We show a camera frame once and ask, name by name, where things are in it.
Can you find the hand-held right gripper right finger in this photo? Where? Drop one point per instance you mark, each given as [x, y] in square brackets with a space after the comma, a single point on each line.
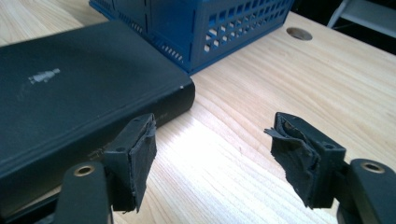
[311, 161]

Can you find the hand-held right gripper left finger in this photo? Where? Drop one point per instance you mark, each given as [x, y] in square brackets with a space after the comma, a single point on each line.
[137, 161]

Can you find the black book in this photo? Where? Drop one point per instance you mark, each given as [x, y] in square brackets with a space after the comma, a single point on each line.
[77, 109]

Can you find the white metal stand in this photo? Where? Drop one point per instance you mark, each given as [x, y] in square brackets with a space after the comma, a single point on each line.
[367, 12]

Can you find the blue plastic file rack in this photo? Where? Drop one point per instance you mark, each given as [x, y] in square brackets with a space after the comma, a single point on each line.
[174, 28]

